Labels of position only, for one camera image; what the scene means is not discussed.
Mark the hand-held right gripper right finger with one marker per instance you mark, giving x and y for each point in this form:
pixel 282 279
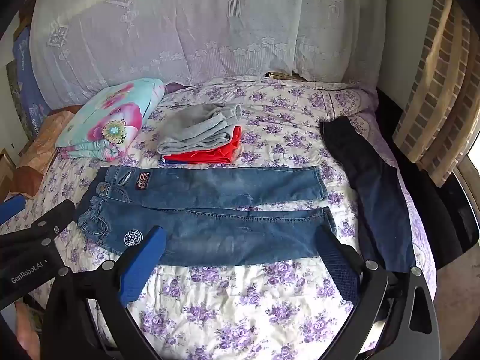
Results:
pixel 339 270

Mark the white lace cover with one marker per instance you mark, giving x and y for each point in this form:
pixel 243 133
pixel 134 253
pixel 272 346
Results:
pixel 187 26

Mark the person's left hand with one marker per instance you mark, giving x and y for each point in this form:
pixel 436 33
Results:
pixel 28 333

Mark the folded blue garment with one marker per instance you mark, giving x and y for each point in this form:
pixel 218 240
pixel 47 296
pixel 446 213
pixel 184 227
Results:
pixel 167 160

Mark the brown orange pillow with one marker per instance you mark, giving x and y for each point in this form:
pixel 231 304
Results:
pixel 45 146

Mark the blue printed cloth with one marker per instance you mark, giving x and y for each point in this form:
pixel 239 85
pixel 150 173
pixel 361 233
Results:
pixel 26 82

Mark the purple floral bed sheet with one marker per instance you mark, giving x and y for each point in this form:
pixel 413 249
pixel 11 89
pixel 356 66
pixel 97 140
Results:
pixel 243 307

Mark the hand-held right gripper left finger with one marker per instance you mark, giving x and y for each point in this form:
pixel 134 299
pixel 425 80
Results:
pixel 140 270

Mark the brick pattern curtain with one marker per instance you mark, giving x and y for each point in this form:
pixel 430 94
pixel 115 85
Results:
pixel 431 101

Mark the black furniture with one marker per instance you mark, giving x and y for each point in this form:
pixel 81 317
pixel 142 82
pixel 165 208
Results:
pixel 450 213

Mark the blue denim pants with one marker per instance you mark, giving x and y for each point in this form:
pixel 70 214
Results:
pixel 225 232

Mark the dark navy pants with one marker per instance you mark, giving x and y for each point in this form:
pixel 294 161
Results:
pixel 375 195

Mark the folded red garment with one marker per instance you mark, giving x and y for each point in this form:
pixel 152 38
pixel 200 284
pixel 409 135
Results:
pixel 217 153

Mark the folded grey pants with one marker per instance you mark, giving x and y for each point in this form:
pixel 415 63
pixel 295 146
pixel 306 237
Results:
pixel 198 131

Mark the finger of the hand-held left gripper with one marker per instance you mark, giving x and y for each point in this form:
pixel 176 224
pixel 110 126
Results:
pixel 56 217
pixel 11 210

